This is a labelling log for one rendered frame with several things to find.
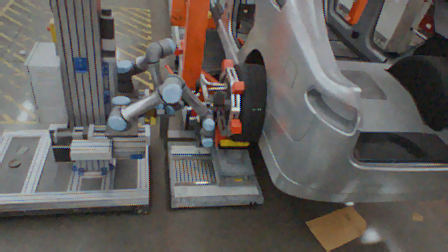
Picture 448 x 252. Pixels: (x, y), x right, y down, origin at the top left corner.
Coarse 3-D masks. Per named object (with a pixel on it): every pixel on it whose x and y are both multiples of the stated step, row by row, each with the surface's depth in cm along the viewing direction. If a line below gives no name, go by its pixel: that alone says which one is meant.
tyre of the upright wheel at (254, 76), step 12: (240, 72) 262; (252, 72) 260; (264, 72) 263; (252, 84) 253; (264, 84) 255; (252, 96) 251; (264, 96) 253; (252, 108) 251; (264, 108) 253; (240, 120) 258; (252, 120) 255; (240, 132) 261; (252, 132) 262
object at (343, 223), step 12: (324, 216) 309; (336, 216) 311; (348, 216) 313; (360, 216) 313; (312, 228) 296; (324, 228) 298; (336, 228) 300; (348, 228) 302; (360, 228) 304; (324, 240) 288; (336, 240) 290; (348, 240) 292
